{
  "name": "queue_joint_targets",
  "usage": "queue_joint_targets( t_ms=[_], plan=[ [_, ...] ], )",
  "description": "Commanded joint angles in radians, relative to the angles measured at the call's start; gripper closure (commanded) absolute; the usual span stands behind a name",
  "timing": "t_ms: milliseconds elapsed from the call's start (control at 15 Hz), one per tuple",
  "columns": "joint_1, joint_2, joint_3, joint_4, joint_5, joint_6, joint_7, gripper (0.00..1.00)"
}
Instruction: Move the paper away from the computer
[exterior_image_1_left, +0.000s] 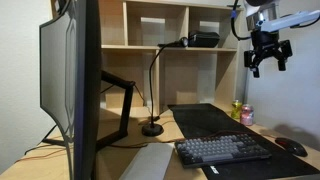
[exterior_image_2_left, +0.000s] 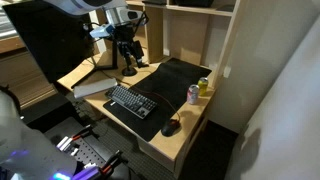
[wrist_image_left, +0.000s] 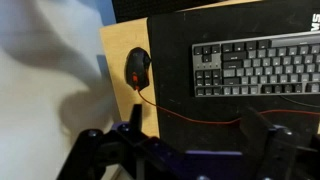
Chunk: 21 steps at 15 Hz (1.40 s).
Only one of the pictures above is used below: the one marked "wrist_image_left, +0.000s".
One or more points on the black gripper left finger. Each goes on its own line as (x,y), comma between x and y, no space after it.
(135,120)

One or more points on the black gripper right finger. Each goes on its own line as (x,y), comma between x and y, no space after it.
(257,130)

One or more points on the black and red computer mouse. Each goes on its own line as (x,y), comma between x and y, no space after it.
(136,68)

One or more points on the black desk mat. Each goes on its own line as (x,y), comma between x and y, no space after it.
(188,122)

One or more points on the grey mechanical keyboard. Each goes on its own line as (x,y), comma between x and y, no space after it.
(286,64)

